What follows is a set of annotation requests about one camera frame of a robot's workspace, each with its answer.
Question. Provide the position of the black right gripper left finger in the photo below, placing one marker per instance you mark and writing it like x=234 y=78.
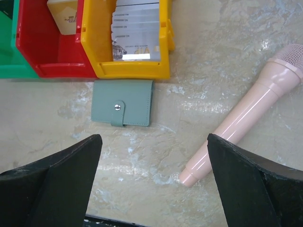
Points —
x=53 y=191

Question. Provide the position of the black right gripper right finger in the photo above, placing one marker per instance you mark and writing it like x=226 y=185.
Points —
x=255 y=191

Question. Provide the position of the teal leather card holder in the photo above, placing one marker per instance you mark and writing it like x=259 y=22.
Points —
x=122 y=102

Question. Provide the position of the silver cards stack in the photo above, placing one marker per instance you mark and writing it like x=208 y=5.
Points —
x=135 y=30

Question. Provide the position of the pink microphone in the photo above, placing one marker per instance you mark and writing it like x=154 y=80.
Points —
x=281 y=73

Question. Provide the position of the green plastic bin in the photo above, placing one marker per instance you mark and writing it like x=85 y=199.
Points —
x=12 y=63

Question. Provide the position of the red plastic bin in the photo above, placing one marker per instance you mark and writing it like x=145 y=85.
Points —
x=49 y=53

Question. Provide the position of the yellow plastic bin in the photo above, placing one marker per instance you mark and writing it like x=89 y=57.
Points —
x=96 y=42

